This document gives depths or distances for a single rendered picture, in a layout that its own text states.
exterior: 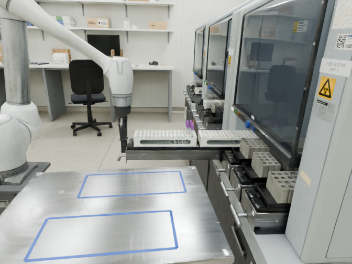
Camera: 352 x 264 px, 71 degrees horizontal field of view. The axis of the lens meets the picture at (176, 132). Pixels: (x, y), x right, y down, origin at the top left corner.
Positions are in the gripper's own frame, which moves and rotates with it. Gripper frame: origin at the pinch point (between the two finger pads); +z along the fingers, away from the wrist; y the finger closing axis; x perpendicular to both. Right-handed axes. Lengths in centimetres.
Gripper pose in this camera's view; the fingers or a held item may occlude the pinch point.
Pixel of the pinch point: (124, 145)
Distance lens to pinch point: 123.5
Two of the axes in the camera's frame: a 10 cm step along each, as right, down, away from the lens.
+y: -0.5, -3.4, 9.4
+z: -0.3, 9.4, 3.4
